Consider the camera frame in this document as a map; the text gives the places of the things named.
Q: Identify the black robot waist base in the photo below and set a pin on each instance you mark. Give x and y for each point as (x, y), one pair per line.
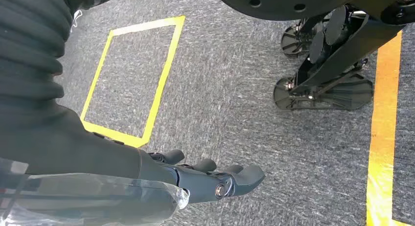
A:
(275, 4)

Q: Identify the yellow floor tape square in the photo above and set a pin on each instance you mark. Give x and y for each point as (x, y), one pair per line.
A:
(165, 72)
(385, 120)

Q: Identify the black robot right leg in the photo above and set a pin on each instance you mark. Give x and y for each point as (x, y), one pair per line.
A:
(340, 95)

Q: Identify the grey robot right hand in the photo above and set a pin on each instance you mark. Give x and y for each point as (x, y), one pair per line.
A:
(81, 159)

